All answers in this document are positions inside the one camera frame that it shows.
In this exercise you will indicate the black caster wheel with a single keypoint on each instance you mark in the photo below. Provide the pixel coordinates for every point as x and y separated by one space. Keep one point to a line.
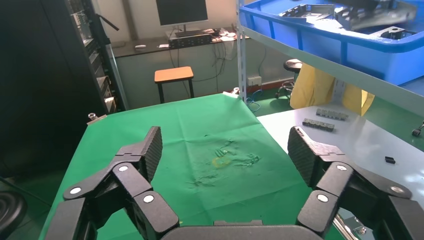
416 132

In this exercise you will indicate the grey metal bracket part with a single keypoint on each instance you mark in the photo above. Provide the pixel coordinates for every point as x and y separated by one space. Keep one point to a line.
371 18
318 9

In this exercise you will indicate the black round swivel stool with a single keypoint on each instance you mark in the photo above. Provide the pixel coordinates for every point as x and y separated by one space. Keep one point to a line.
293 65

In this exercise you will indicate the small grey metal frame part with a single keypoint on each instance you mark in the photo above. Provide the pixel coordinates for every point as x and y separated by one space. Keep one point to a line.
392 31

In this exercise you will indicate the white computer mouse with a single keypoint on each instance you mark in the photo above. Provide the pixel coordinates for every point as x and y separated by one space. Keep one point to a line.
140 46

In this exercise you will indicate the black equipment rack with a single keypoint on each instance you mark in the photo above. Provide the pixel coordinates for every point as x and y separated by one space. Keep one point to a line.
49 99

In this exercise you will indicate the blue plastic bin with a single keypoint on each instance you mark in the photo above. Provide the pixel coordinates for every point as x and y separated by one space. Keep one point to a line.
331 49

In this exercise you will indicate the black network switch box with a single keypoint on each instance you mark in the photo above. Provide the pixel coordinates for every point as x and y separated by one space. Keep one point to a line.
190 41

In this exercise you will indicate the stool with orange wooden seat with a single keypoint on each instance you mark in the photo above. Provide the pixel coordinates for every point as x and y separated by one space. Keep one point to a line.
174 74

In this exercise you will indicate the grey connector strip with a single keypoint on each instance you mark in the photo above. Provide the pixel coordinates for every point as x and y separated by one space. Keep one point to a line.
318 125
331 115

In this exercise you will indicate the black computer monitor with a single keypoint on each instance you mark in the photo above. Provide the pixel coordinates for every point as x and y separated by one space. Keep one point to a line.
182 11

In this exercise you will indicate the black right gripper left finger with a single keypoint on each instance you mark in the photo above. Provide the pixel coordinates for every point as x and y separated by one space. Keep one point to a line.
136 182

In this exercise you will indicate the small black plastic part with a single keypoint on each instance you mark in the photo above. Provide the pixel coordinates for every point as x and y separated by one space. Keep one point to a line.
390 160

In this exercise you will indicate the white tissue pile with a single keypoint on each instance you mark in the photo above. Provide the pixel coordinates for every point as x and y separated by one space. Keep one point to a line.
227 36

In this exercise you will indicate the silver metal table clamp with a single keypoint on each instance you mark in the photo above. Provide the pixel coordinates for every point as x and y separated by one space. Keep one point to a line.
354 227

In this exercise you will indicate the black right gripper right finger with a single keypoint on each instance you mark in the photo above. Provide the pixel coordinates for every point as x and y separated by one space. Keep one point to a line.
334 182

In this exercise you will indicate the white wall socket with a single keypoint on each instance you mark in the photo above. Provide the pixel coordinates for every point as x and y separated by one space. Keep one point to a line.
254 80

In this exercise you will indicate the green table cloth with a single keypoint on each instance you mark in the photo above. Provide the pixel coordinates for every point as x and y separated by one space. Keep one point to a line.
198 126

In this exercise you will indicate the yellow plastic bag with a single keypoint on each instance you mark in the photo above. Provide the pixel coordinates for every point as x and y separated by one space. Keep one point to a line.
313 87

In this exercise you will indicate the black round ribbed base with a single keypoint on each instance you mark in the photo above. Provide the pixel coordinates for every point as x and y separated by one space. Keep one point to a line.
10 212

